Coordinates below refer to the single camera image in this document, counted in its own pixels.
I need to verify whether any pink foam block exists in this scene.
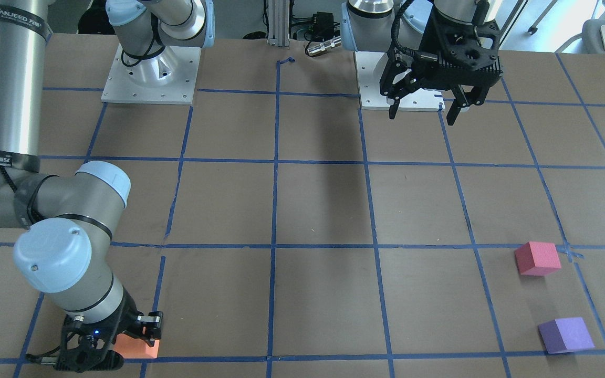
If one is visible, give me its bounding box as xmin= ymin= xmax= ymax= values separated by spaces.
xmin=514 ymin=241 xmax=562 ymax=277

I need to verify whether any silver metal cylinder connector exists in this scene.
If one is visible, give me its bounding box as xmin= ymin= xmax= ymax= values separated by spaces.
xmin=305 ymin=36 xmax=342 ymax=58

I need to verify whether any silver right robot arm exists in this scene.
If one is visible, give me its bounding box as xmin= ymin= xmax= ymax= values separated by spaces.
xmin=0 ymin=1 xmax=163 ymax=373

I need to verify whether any black power adapter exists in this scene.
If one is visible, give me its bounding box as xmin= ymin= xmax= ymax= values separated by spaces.
xmin=301 ymin=12 xmax=338 ymax=41

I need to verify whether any orange foam block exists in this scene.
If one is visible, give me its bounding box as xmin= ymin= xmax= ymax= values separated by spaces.
xmin=112 ymin=330 xmax=160 ymax=359

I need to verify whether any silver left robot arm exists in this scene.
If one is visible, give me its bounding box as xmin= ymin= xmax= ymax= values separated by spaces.
xmin=340 ymin=1 xmax=504 ymax=126

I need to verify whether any purple foam block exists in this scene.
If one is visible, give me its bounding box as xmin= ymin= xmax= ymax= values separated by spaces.
xmin=537 ymin=317 xmax=595 ymax=354

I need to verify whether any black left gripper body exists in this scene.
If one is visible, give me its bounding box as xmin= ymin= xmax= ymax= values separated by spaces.
xmin=387 ymin=15 xmax=504 ymax=92

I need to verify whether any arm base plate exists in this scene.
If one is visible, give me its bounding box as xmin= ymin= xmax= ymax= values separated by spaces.
xmin=354 ymin=51 xmax=446 ymax=112
xmin=101 ymin=46 xmax=202 ymax=106

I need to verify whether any aluminium frame post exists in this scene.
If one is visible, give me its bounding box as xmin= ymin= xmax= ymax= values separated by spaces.
xmin=266 ymin=0 xmax=291 ymax=48

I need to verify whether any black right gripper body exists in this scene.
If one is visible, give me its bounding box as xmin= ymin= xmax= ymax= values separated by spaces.
xmin=25 ymin=292 xmax=143 ymax=373

